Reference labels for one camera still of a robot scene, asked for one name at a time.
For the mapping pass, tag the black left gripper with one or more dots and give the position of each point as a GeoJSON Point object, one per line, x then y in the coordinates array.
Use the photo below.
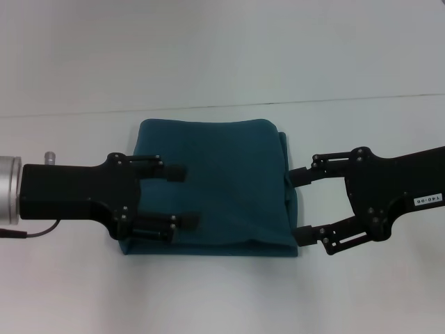
{"type": "Point", "coordinates": [87, 195]}

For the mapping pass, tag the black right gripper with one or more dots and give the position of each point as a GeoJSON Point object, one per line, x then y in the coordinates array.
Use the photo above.
{"type": "Point", "coordinates": [393, 198]}

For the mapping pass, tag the teal t-shirt with FREE print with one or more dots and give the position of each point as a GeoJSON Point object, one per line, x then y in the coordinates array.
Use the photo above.
{"type": "Point", "coordinates": [226, 174]}

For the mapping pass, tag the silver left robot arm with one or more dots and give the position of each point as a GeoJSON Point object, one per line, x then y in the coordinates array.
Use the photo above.
{"type": "Point", "coordinates": [10, 191]}

